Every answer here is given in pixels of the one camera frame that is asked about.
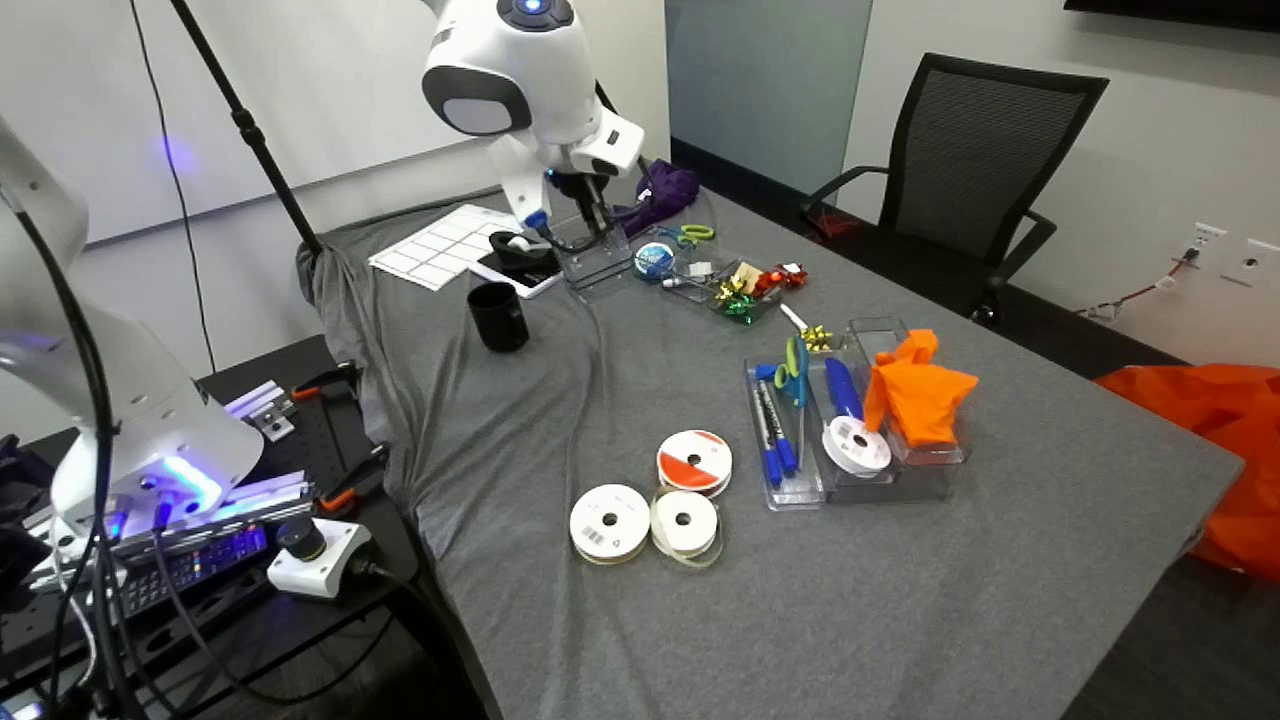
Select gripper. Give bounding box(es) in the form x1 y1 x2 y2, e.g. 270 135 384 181
547 168 615 248

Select small clear plastic box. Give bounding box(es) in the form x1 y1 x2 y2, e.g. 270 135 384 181
552 214 634 292

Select narrow clear plastic box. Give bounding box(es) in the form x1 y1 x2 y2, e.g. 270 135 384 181
742 360 828 512

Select white emergency stop button box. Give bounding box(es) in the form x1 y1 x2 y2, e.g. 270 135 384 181
266 516 374 600

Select purple cloth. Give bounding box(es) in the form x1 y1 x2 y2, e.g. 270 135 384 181
611 159 702 237

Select blue ribbon roll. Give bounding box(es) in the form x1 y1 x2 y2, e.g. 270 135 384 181
632 241 679 284

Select black tape dispenser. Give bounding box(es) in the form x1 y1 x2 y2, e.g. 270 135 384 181
487 229 562 278

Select black white-edged flat tray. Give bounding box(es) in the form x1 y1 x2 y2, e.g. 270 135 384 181
469 254 567 300

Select clear plastic tray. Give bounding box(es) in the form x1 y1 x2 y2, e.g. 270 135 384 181
659 249 793 327

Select black cup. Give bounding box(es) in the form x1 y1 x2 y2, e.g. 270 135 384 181
466 281 532 354

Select white label sheet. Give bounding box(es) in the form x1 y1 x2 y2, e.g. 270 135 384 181
367 203 522 293

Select red gift bow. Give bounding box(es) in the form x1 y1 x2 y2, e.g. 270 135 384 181
752 261 810 299

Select frosted glass panel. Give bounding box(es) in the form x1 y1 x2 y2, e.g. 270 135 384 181
664 0 874 197

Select blue green scissors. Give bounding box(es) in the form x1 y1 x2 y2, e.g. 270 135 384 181
772 335 812 472

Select red white ribbon spool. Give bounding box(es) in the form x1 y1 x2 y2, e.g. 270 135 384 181
655 429 735 499

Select black marker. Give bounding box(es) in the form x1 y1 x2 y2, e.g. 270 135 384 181
751 377 787 490

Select white ribbon spool with barcode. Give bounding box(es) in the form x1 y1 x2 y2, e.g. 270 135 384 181
569 483 653 565

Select orange black clamp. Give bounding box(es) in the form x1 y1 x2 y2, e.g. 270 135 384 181
319 444 392 514
289 361 364 402

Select whiteboard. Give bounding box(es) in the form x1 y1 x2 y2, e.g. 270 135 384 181
0 0 671 247

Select cream ribbon spool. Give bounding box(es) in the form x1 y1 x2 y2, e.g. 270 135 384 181
649 487 725 570

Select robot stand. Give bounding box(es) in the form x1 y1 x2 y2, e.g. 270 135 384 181
0 334 453 720

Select orange cloth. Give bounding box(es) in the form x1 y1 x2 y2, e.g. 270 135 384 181
861 327 980 450

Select black office chair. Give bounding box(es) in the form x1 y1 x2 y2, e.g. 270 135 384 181
799 51 1112 327

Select grey table cloth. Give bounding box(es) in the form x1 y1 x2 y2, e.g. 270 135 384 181
296 184 1247 720

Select orange plastic bag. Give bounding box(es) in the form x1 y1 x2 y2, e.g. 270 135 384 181
1094 362 1280 584

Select silver metal bracket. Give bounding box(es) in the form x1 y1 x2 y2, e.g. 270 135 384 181
224 379 297 442

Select thin black cable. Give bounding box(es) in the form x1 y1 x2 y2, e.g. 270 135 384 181
129 0 218 377

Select red cable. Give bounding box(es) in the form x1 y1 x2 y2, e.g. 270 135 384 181
1077 254 1197 322

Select black wall screen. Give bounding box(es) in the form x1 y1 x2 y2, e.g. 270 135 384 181
1062 0 1280 32

